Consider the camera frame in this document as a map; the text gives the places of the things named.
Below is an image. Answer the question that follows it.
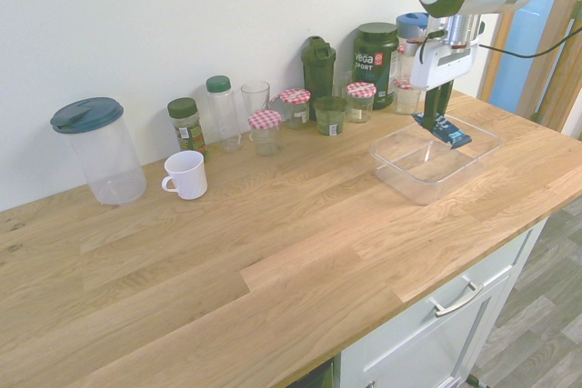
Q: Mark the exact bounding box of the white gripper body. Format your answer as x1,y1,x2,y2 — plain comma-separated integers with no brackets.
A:
410,36,479,90

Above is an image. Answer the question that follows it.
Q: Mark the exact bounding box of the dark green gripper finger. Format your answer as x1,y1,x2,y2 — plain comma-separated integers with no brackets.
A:
438,81,455,117
421,86,441,131

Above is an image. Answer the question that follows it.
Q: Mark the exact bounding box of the dark blue protein bar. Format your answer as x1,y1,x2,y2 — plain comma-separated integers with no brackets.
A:
412,111,475,152

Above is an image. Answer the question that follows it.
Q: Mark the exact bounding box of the tall container with blue lid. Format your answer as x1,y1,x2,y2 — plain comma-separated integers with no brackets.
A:
395,12,431,51

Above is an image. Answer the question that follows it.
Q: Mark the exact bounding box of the clear divided plastic container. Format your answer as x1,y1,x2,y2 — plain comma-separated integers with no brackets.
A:
369,115,503,206

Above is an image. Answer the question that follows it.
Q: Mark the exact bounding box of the dark green Vega protein tub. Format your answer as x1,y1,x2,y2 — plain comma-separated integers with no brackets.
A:
353,22,400,111

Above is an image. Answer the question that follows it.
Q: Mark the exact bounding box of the short green-tinted glass jar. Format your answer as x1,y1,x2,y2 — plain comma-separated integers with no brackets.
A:
312,95,347,136

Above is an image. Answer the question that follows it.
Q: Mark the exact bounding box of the dark green shaker bottle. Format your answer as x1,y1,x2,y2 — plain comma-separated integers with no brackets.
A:
300,35,337,105

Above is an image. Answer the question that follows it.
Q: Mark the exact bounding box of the tall clear drinking glass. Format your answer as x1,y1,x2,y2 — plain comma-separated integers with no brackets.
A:
240,81,271,122

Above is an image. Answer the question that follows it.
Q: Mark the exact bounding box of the clear bottle with green cap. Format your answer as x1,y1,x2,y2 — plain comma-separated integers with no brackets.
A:
205,75,243,154

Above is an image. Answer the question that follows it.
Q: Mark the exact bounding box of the white kitchen cabinet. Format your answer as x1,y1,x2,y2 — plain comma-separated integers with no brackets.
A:
340,219,549,388

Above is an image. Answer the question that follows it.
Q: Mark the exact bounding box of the spice jar dark green lid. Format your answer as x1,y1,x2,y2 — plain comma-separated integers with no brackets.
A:
166,96,208,162

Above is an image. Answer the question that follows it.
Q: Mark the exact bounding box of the white mug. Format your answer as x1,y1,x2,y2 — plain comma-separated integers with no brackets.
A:
161,150,209,201

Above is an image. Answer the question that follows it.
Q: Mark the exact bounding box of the clear jug with teal lid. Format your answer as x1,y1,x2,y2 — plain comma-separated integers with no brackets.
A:
49,96,147,206

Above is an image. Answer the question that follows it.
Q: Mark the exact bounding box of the grey and red wrist camera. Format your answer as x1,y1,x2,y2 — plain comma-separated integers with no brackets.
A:
403,37,425,58

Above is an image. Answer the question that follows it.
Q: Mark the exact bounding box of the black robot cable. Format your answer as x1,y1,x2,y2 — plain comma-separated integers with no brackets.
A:
419,19,582,63

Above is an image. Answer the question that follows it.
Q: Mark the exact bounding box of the silver drawer handle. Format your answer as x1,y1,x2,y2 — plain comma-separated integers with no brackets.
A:
429,282,484,319

